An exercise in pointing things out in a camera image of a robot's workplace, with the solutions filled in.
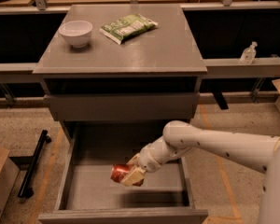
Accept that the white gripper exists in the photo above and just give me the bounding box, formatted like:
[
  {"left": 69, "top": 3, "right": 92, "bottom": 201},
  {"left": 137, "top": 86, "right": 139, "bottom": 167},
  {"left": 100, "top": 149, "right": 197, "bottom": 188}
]
[{"left": 120, "top": 143, "right": 162, "bottom": 187}]

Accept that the red coke can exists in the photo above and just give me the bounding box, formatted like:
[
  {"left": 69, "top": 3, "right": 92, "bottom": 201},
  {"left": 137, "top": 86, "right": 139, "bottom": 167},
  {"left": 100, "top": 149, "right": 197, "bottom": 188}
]
[{"left": 111, "top": 164, "right": 134, "bottom": 184}]

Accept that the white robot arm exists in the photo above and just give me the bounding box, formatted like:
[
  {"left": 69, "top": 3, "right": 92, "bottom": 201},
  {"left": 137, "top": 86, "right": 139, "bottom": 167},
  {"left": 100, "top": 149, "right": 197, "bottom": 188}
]
[{"left": 120, "top": 120, "right": 280, "bottom": 224}]

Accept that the open grey middle drawer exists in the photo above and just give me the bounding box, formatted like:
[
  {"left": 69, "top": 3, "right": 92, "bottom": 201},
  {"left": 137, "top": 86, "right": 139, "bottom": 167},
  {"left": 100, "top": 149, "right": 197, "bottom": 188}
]
[{"left": 38, "top": 121, "right": 208, "bottom": 224}]

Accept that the closed grey top drawer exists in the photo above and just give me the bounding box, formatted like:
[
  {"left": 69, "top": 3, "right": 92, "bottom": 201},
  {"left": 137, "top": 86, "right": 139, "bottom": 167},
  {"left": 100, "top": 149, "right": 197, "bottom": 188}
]
[{"left": 45, "top": 93, "right": 199, "bottom": 121}]

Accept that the grey drawer cabinet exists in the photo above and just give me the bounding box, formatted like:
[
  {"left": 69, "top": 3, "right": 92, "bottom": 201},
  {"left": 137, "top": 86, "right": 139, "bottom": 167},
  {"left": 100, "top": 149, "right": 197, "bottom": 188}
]
[{"left": 35, "top": 4, "right": 207, "bottom": 139}]

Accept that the black metal bar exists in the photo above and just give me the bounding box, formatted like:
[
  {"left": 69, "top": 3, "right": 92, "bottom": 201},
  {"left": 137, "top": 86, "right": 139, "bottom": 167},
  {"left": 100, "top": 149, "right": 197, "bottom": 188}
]
[{"left": 18, "top": 130, "right": 51, "bottom": 199}]

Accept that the cardboard box left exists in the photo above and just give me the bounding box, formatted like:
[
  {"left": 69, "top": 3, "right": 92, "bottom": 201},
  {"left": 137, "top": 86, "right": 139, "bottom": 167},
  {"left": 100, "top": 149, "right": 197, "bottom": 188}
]
[{"left": 0, "top": 147, "right": 19, "bottom": 218}]

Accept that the green chip bag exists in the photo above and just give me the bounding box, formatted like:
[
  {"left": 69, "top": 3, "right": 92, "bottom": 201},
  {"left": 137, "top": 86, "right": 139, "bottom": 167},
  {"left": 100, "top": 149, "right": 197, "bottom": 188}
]
[{"left": 99, "top": 14, "right": 158, "bottom": 45}]

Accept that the white ceramic bowl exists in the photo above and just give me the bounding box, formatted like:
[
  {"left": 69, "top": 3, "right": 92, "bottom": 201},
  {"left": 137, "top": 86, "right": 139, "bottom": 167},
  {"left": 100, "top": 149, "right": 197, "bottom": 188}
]
[{"left": 58, "top": 21, "right": 93, "bottom": 48}]

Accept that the clear sanitizer bottle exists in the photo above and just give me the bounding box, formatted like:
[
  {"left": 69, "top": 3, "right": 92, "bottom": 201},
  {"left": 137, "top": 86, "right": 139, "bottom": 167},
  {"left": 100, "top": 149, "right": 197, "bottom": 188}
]
[{"left": 240, "top": 41, "right": 258, "bottom": 64}]

